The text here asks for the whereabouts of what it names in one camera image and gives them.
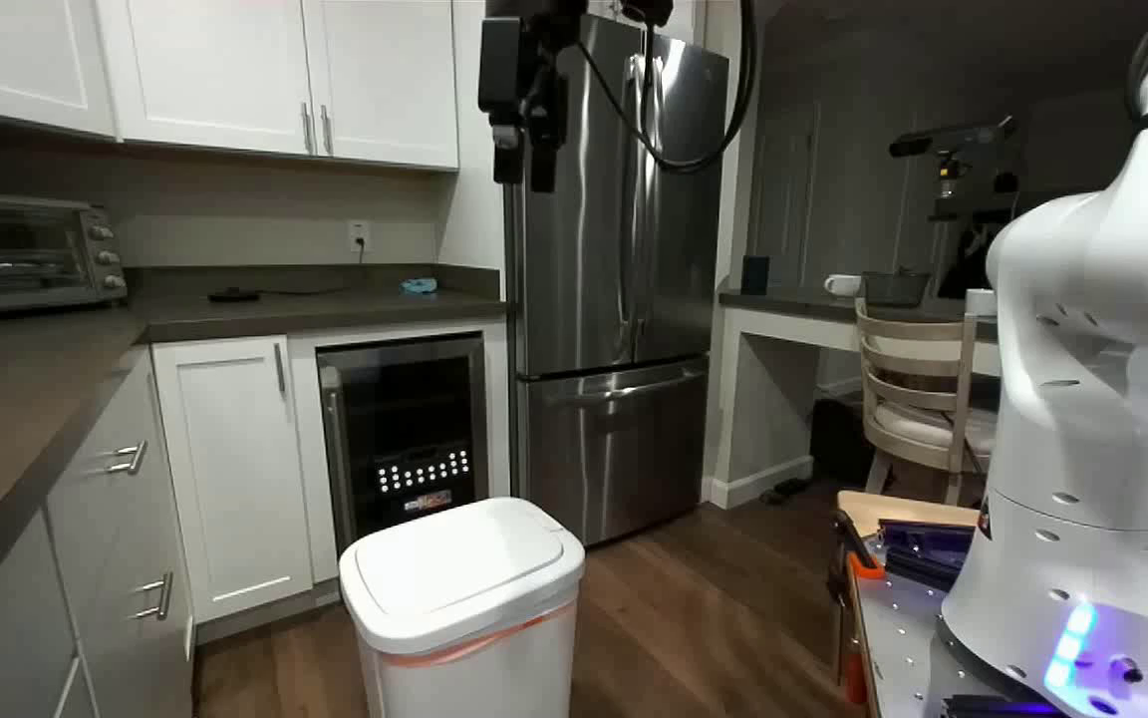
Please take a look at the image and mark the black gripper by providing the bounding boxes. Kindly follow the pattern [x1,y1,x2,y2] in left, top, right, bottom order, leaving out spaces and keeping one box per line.
[477,0,585,190]

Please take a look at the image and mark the white wall outlet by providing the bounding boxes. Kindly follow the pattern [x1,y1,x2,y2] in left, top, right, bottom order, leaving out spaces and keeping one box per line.
[348,221,372,254]

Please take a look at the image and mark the black wine cooler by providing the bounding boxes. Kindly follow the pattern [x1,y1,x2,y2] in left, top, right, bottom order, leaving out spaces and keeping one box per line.
[321,331,488,545]

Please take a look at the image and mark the white lower cabinets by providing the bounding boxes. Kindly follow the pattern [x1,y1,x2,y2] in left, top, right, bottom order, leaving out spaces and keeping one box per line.
[0,316,501,718]

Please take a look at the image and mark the stainless steel refrigerator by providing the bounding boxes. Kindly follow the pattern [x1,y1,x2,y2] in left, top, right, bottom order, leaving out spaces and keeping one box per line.
[501,15,730,545]

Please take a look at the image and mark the silver toaster oven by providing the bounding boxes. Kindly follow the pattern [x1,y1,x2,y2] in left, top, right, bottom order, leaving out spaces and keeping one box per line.
[0,197,129,316]

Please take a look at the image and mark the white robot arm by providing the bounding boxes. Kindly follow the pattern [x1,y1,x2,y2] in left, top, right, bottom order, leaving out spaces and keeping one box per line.
[941,37,1148,718]

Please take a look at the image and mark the small blue object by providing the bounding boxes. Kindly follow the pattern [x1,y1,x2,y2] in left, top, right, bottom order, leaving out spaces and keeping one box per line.
[399,277,439,297]

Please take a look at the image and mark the black remote on counter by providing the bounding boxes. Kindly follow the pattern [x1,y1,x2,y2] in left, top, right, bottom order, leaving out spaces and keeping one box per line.
[208,286,262,305]

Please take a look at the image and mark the white cabinets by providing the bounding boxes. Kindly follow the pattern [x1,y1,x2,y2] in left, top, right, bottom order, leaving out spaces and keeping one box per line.
[0,0,457,173]
[0,316,501,718]

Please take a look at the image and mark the white wooden chair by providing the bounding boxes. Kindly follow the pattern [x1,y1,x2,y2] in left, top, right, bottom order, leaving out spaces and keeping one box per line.
[859,305,996,504]

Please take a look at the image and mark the metal robot base table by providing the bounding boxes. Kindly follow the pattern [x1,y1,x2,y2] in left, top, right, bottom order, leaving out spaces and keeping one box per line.
[831,489,1059,718]

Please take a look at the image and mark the white trash bin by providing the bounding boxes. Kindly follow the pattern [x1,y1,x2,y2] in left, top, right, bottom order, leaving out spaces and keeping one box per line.
[339,499,585,718]

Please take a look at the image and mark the white upper cabinets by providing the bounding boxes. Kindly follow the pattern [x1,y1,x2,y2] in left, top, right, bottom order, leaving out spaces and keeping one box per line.
[0,0,457,173]

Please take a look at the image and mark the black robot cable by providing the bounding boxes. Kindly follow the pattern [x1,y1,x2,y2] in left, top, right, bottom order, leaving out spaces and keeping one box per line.
[578,0,763,174]

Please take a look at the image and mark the white cup on desk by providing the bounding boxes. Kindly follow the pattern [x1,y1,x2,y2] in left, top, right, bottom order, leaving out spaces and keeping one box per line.
[824,271,860,301]

